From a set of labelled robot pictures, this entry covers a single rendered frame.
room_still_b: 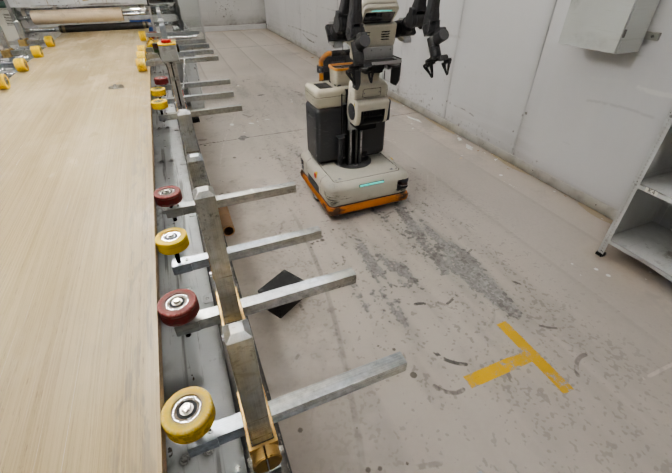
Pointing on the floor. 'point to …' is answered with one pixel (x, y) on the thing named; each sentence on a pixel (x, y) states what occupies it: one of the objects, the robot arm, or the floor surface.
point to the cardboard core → (226, 221)
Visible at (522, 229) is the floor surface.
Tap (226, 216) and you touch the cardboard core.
